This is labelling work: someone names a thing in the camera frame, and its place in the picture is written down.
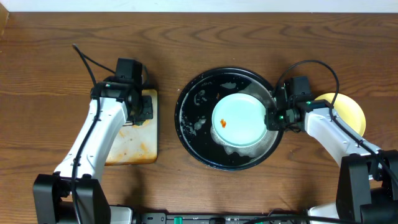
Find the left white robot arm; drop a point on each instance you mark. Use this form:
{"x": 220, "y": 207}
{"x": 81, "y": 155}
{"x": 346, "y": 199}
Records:
{"x": 109, "y": 137}

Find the black round tray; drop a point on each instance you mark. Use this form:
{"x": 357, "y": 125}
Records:
{"x": 194, "y": 109}

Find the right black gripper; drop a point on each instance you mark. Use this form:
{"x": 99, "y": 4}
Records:
{"x": 271, "y": 118}

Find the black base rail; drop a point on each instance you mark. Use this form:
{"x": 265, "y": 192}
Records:
{"x": 163, "y": 218}

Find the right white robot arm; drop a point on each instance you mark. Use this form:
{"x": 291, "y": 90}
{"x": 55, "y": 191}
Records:
{"x": 367, "y": 185}

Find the yellow plate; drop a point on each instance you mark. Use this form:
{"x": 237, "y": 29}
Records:
{"x": 351, "y": 113}

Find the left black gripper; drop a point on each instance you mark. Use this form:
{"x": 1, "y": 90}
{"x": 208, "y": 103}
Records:
{"x": 147, "y": 109}

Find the mint plate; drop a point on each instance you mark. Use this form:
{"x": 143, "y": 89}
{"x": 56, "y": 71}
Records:
{"x": 238, "y": 120}

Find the black rectangular soapy tray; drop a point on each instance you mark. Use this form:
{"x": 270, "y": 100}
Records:
{"x": 137, "y": 144}

